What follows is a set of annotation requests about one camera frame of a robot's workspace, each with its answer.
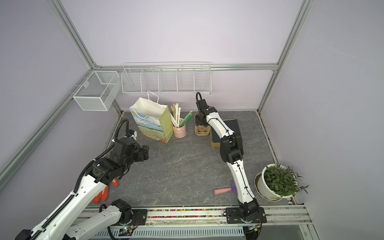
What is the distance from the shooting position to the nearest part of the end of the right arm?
79cm

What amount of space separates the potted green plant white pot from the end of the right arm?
1.30 ft

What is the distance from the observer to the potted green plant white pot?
0.68m
